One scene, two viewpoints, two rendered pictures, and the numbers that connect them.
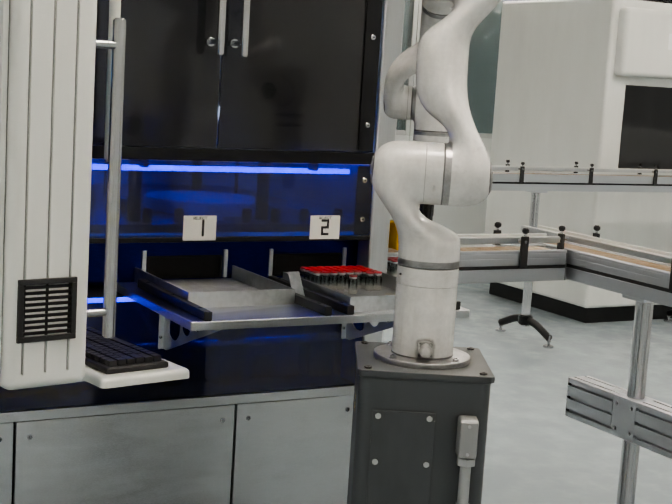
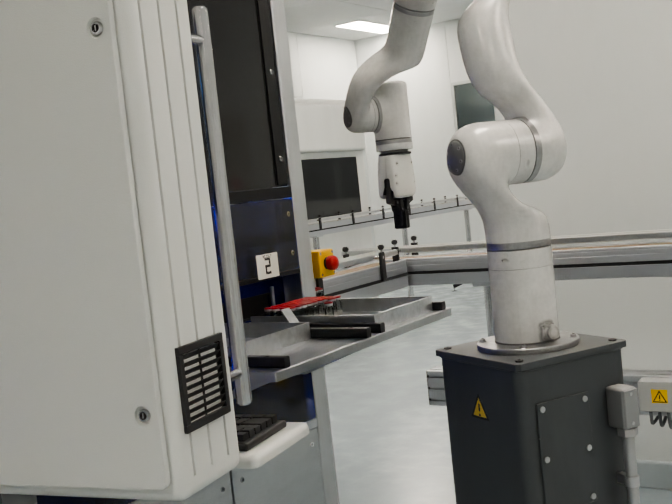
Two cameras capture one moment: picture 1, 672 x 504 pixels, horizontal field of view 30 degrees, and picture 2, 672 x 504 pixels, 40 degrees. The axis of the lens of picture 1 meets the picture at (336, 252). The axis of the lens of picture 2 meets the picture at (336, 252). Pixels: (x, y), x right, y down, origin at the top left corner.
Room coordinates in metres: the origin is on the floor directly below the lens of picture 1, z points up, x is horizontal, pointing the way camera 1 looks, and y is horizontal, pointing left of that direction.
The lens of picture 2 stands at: (1.01, 0.91, 1.19)
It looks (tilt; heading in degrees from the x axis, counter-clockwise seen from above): 4 degrees down; 333
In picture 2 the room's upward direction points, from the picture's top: 6 degrees counter-clockwise
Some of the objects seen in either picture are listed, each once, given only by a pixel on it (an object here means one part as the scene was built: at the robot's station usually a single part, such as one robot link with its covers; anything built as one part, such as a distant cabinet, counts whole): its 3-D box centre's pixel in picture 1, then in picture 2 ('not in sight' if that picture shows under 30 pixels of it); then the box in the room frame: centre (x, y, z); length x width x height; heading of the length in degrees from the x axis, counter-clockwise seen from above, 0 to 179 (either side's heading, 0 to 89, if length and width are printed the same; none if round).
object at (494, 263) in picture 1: (459, 252); (334, 277); (3.55, -0.35, 0.92); 0.69 x 0.16 x 0.16; 119
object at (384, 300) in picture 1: (362, 289); (342, 313); (2.96, -0.07, 0.90); 0.34 x 0.26 x 0.04; 29
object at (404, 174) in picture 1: (415, 203); (498, 185); (2.42, -0.15, 1.16); 0.19 x 0.12 x 0.24; 87
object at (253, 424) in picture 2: (89, 344); (162, 430); (2.54, 0.50, 0.82); 0.40 x 0.14 x 0.02; 40
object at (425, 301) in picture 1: (424, 311); (523, 296); (2.42, -0.18, 0.95); 0.19 x 0.19 x 0.18
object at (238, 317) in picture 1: (289, 299); (285, 339); (2.91, 0.10, 0.87); 0.70 x 0.48 x 0.02; 119
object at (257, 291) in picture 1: (212, 285); (209, 341); (2.89, 0.28, 0.90); 0.34 x 0.26 x 0.04; 29
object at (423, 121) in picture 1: (432, 101); (388, 111); (2.86, -0.20, 1.35); 0.09 x 0.08 x 0.13; 87
